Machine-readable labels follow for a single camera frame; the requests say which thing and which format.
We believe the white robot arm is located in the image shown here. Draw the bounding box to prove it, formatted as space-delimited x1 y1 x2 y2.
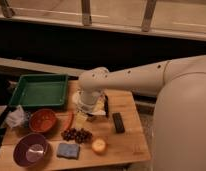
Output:
78 55 206 171

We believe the red sausage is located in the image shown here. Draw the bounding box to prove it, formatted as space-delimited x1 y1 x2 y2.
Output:
63 112 74 131

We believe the purple bowl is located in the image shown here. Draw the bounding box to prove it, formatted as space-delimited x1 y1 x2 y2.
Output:
13 133 49 167

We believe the wooden cutting board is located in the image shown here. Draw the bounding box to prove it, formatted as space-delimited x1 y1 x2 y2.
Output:
0 78 151 171

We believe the black rectangular remote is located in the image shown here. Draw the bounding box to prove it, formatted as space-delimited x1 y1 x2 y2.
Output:
112 113 125 133

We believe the blue sponge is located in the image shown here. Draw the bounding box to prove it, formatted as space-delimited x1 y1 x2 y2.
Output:
57 143 80 159

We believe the bunch of dark grapes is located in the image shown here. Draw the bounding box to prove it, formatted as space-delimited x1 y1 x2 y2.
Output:
61 128 92 144

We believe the green plastic tray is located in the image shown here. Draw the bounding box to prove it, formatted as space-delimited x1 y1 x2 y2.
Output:
9 74 68 109

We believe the orange bowl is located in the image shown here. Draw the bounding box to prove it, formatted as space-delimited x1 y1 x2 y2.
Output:
29 109 57 133

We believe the yellow round fruit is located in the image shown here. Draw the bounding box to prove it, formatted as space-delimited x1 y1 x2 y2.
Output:
91 138 107 155

